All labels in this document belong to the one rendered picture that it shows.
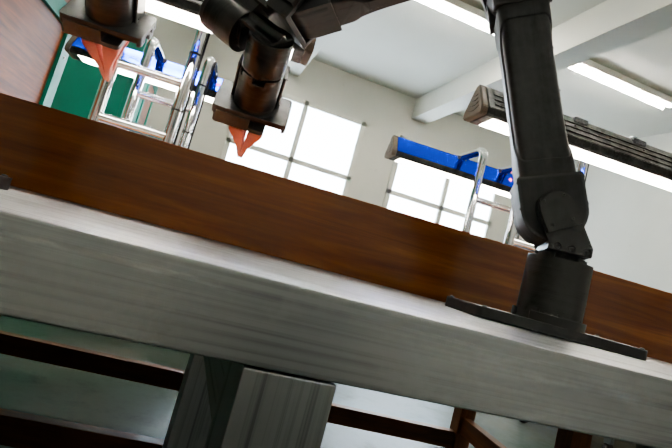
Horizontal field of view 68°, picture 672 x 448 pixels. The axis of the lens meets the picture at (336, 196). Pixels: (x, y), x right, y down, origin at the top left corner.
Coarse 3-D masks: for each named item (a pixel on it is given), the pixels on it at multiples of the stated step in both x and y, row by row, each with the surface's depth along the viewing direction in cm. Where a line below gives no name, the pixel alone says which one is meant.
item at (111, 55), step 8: (64, 24) 63; (72, 24) 62; (80, 24) 62; (64, 32) 63; (72, 32) 63; (80, 32) 63; (88, 32) 63; (96, 32) 63; (88, 40) 64; (96, 40) 64; (104, 40) 64; (112, 40) 65; (120, 40) 65; (104, 48) 64; (112, 48) 64; (120, 48) 65; (104, 56) 66; (112, 56) 66; (104, 64) 67; (112, 64) 67; (112, 72) 71
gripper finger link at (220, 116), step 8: (216, 112) 66; (224, 112) 66; (216, 120) 67; (224, 120) 67; (232, 120) 67; (240, 120) 67; (248, 120) 67; (240, 128) 68; (248, 128) 68; (256, 128) 68; (264, 128) 69; (248, 136) 69; (256, 136) 69; (248, 144) 71
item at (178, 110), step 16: (192, 48) 107; (128, 64) 104; (192, 64) 106; (112, 80) 103; (160, 80) 105; (176, 80) 106; (192, 80) 107; (96, 96) 102; (176, 96) 105; (96, 112) 102; (176, 112) 105; (128, 128) 103; (144, 128) 104; (176, 128) 105
